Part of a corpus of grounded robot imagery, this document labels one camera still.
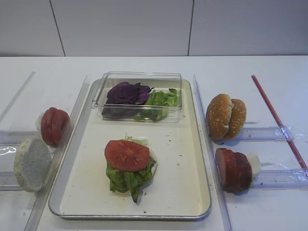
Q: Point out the green lettuce in container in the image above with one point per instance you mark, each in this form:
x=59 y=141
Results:
x=158 y=102

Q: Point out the bottom bun under lettuce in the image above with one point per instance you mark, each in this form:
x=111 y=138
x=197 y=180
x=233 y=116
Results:
x=154 y=166

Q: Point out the green lettuce leaf on bun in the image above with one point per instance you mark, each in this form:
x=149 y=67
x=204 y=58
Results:
x=125 y=179

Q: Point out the front meat patty slice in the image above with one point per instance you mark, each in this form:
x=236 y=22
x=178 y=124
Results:
x=226 y=163

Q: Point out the rear meat patty slices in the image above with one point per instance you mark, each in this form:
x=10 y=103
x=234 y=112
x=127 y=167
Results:
x=243 y=174

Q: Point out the white cheese piece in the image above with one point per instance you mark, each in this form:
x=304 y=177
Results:
x=255 y=164

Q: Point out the purple cabbage leaves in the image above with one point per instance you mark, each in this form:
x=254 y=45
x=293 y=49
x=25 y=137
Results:
x=125 y=93

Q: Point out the clear plastic container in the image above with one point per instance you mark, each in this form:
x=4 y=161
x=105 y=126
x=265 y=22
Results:
x=156 y=81

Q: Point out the left sesame bun top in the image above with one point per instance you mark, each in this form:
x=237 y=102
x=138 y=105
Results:
x=218 y=115

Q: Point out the sesame bun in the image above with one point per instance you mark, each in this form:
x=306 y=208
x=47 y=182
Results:
x=237 y=120
x=218 y=115

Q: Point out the cream metal tray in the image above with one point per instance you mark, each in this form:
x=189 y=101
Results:
x=178 y=190

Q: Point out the right sesame bun top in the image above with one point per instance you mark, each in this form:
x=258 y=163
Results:
x=237 y=120

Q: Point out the clear holder upper right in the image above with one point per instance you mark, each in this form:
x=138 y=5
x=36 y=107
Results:
x=264 y=134

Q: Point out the clear holder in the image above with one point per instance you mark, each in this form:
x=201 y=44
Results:
x=16 y=137
x=264 y=134
x=281 y=179

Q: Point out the white end piece behind tomatoes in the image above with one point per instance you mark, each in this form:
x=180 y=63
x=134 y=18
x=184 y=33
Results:
x=38 y=122

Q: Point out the white bun half left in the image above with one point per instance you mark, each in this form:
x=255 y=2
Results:
x=31 y=163

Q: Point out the clear holder lower right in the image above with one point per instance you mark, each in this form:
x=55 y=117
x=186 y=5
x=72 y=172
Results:
x=281 y=179

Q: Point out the clear holder upper left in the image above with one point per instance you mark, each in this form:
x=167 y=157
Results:
x=16 y=137

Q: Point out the clear rail far left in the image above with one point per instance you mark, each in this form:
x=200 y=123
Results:
x=16 y=96

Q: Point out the clear rail right of tray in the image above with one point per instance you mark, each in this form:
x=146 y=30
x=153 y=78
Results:
x=212 y=170

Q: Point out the clear rail of tray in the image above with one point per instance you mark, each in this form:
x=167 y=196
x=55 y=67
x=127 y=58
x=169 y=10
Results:
x=212 y=170
x=43 y=194

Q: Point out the clear rail left of tray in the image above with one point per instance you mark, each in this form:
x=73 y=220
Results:
x=43 y=194

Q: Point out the red plastic rail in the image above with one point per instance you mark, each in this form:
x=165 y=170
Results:
x=281 y=126

